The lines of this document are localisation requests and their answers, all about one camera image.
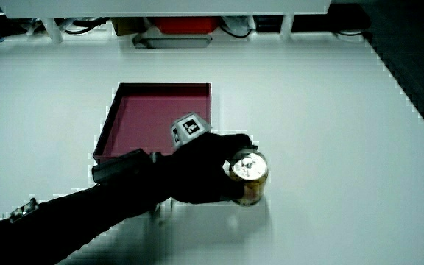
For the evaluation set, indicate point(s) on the person's left hand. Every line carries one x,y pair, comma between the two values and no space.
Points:
201,169

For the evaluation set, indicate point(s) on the gold red bull can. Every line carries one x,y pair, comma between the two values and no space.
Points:
250,173

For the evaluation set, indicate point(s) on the person's left forearm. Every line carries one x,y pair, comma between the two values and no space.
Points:
68,221

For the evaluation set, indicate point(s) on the white forearm sensor module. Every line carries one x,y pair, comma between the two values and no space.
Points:
24,210

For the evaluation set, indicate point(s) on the white desk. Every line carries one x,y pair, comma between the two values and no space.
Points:
326,147

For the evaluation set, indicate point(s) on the black wrist tracker box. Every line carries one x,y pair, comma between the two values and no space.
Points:
123,165

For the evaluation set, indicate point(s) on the red tray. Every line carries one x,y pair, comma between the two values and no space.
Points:
142,117

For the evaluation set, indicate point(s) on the red box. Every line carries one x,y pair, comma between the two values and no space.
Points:
186,25

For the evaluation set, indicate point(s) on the brown cardboard box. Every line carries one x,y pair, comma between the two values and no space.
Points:
129,26

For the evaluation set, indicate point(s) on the white shelf riser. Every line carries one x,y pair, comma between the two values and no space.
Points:
160,7

